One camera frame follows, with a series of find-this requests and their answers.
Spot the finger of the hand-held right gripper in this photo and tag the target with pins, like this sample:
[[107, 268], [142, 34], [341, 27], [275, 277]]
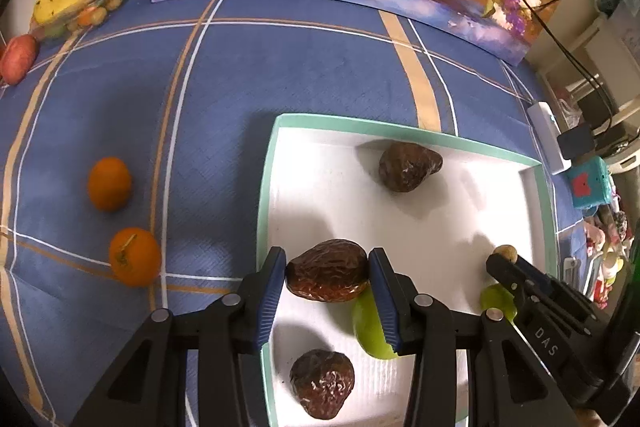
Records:
[[530, 284]]

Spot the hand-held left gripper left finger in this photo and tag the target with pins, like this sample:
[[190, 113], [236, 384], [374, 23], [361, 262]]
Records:
[[272, 292]]

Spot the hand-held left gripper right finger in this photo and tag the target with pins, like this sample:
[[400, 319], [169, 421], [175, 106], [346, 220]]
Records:
[[385, 302]]

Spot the green oval fruit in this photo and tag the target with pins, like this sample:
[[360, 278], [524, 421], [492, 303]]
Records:
[[367, 327], [495, 302]]

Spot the small brown round fruit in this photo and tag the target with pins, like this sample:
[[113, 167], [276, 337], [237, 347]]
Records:
[[505, 252]]

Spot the dark brown wrinkled avocado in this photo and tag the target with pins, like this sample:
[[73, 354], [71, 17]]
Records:
[[327, 271], [410, 167], [322, 384]]

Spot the white tray with teal rim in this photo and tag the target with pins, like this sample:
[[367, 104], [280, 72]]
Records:
[[320, 187]]

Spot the orange tangerine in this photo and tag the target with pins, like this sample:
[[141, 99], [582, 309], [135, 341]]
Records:
[[135, 257], [110, 184]]

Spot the pile of small trinkets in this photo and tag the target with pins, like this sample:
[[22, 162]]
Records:
[[607, 237]]

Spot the teal box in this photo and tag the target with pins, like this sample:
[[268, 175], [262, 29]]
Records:
[[590, 182]]

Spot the black power adapter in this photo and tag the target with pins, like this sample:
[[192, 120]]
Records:
[[575, 142]]

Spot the white power strip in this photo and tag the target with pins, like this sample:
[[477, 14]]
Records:
[[542, 122]]

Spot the white folding stand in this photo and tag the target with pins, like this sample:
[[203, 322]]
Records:
[[617, 32]]

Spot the clear plastic fruit container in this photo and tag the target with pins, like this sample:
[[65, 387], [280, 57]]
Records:
[[95, 15]]

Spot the red apple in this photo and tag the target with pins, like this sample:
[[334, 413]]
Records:
[[17, 59]]

